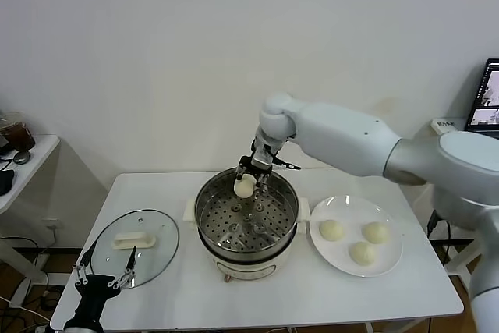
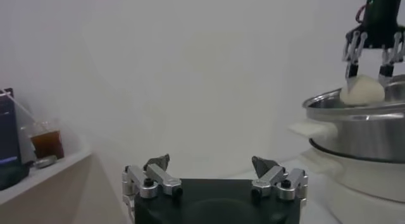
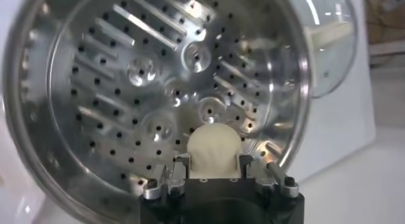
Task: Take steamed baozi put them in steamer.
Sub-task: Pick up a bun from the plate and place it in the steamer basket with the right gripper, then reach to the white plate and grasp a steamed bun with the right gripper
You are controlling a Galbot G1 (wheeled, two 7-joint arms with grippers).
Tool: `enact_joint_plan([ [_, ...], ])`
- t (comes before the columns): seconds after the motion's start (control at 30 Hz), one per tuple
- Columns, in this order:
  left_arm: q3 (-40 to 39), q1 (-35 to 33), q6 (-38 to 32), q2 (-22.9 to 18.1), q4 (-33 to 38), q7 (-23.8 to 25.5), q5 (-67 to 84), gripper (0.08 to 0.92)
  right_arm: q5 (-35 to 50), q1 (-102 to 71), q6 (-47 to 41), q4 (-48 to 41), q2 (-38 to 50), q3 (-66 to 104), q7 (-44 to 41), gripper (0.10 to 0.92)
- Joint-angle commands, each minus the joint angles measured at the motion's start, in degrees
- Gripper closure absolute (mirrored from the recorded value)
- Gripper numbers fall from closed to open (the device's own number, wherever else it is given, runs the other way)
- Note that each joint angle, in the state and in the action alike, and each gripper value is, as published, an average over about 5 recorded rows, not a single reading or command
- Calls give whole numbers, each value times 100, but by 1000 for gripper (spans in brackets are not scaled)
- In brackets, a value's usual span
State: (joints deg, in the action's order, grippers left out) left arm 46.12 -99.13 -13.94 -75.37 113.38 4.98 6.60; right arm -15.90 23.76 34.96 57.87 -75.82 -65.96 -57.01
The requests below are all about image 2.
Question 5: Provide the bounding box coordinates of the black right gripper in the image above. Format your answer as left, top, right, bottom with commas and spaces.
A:
341, 0, 405, 92

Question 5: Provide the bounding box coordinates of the round grey disc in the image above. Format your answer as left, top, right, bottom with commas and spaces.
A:
33, 154, 58, 169

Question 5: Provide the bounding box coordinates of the plastic cup of iced coffee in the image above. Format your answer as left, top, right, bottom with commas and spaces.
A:
20, 117, 66, 161

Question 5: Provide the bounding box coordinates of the dark screen device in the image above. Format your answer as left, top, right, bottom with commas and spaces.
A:
0, 87, 31, 191

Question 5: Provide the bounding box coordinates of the stainless steel steamer pot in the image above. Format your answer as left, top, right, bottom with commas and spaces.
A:
302, 73, 405, 165

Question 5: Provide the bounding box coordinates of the white steamed baozi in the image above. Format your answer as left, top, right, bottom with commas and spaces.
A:
339, 74, 386, 106

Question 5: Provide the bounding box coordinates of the white side table with cup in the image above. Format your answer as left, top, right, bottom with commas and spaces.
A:
0, 149, 127, 224

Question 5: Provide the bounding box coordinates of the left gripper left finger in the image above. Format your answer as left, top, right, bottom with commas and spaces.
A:
121, 153, 184, 221

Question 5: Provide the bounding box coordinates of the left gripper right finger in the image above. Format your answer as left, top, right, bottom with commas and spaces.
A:
251, 155, 309, 209

